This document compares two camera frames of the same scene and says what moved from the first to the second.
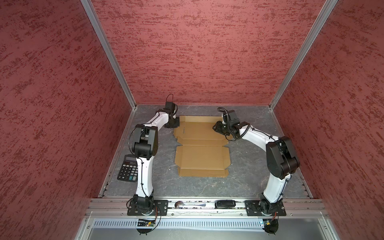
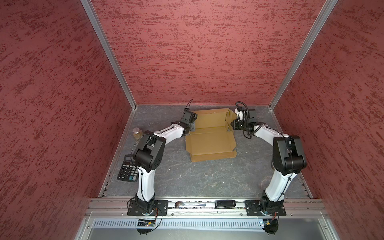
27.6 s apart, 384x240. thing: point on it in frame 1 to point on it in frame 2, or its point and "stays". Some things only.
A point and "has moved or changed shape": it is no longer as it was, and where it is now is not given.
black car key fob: x=225 y=204 stays
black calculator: x=128 y=172 stays
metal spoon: x=179 y=204 stays
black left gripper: x=175 y=125 to x=193 y=126
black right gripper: x=217 y=128 to x=234 y=124
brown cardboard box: x=202 y=152 has moved or changed shape
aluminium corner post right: x=323 y=17 stays
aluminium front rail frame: x=202 y=209 stays
